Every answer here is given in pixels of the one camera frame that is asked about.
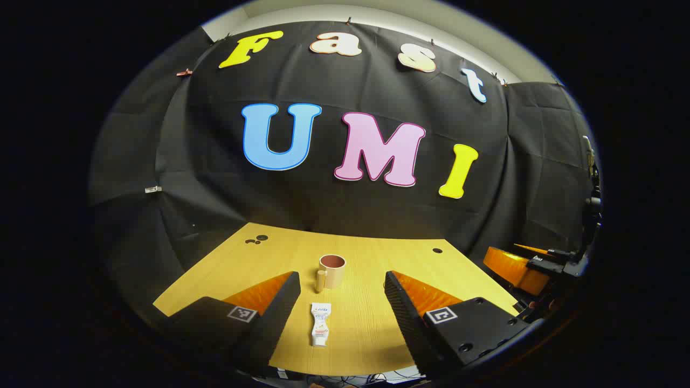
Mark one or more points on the beige cup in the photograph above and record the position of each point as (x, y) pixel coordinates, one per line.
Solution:
(334, 276)

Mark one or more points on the wooden desktop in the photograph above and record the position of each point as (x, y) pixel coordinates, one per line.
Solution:
(366, 323)

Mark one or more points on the copper cloth clip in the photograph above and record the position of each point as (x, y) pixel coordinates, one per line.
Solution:
(184, 72)

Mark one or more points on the white toothpaste tube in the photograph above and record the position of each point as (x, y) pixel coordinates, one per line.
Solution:
(321, 323)

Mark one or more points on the black backdrop cloth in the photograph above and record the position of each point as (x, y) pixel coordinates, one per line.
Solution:
(334, 210)

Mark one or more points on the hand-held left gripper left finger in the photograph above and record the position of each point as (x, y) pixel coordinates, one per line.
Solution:
(280, 312)

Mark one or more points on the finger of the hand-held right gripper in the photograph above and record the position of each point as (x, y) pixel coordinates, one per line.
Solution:
(531, 249)
(512, 269)

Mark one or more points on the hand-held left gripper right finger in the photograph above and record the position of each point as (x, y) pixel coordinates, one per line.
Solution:
(404, 312)

